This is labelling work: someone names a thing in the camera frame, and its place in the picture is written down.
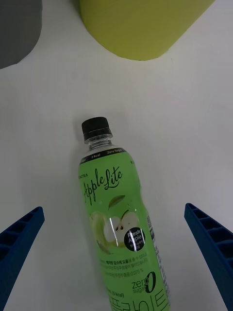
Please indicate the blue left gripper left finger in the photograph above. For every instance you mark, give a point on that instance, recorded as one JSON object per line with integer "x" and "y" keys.
{"x": 17, "y": 245}

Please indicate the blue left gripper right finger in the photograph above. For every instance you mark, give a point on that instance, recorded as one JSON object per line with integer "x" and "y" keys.
{"x": 213, "y": 245}

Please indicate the green label plastic bottle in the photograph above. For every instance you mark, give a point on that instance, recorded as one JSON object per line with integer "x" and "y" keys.
{"x": 121, "y": 218}

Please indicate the grey plastic waste bin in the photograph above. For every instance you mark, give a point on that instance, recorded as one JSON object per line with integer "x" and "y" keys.
{"x": 17, "y": 31}

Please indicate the yellow-green plastic waste bin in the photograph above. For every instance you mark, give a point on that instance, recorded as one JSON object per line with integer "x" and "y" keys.
{"x": 140, "y": 26}

